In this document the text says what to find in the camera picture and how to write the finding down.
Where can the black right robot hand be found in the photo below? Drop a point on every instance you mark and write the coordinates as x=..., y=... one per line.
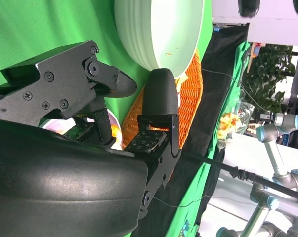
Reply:
x=64, y=177

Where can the pale green bowl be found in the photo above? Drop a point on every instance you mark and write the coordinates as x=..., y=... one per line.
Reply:
x=163, y=34

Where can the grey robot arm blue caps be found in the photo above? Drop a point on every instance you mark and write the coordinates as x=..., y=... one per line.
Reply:
x=277, y=172

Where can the lavender plate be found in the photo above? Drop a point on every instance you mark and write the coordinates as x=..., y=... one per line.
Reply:
x=111, y=123

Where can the orange wicker basket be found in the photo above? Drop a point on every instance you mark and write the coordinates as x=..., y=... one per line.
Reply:
x=188, y=98

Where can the plastic bag of bread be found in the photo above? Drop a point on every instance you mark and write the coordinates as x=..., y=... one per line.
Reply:
x=234, y=123

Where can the green tablecloth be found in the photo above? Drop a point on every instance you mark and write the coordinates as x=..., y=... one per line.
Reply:
x=52, y=29
x=205, y=172

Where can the black backdrop cloth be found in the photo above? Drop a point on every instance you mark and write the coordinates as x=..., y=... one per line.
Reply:
x=213, y=86

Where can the black boom pole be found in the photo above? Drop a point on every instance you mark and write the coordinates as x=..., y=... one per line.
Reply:
x=250, y=177

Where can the green leafy plant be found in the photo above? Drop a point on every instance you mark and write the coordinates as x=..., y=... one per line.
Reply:
x=267, y=74

